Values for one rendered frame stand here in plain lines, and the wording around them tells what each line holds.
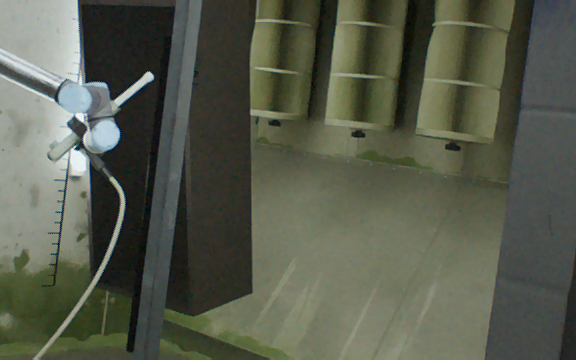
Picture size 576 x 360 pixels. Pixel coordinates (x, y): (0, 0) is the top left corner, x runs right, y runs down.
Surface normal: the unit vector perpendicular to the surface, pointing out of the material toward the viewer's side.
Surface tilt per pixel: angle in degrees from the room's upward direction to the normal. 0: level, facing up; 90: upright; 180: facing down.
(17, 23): 90
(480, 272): 57
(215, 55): 89
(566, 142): 90
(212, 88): 89
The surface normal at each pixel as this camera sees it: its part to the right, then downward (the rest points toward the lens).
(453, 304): -0.52, -0.58
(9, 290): 0.70, 0.13
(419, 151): -0.70, -0.05
